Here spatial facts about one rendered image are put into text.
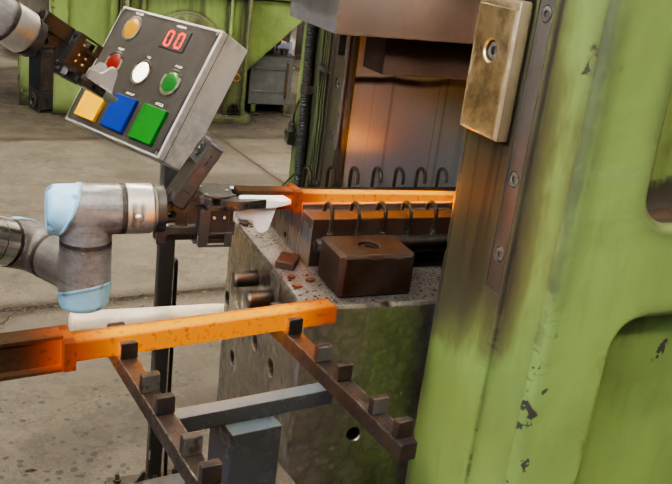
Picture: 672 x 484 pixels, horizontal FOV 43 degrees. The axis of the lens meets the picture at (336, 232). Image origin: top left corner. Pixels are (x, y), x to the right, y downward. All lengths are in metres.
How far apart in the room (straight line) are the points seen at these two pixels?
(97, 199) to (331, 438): 0.49
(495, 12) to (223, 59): 0.75
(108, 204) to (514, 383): 0.61
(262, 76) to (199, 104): 5.02
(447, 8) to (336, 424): 0.64
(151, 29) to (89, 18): 4.31
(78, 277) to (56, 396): 1.46
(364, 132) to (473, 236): 0.49
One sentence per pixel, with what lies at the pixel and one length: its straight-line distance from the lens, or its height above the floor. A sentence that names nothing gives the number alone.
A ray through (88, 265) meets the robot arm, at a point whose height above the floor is 0.91.
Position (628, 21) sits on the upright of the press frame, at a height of 1.35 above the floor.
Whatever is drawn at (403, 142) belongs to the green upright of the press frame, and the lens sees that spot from 1.61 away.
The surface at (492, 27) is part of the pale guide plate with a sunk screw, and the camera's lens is 1.09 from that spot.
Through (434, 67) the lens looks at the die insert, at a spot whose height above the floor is 1.23.
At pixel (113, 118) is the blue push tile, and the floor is 1.00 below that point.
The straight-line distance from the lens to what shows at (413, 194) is 1.42.
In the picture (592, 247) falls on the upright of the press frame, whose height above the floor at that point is 1.10.
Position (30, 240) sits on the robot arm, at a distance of 1.36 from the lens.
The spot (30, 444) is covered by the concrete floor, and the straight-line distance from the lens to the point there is 2.52.
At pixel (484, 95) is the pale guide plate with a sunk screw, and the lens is 1.09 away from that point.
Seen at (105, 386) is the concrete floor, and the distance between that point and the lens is 2.77.
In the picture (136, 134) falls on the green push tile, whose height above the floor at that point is 0.99.
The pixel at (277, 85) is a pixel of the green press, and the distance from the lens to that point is 6.76.
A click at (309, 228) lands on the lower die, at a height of 0.97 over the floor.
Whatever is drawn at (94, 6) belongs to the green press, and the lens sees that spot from 6.15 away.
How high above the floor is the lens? 1.41
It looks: 19 degrees down
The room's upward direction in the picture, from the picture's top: 7 degrees clockwise
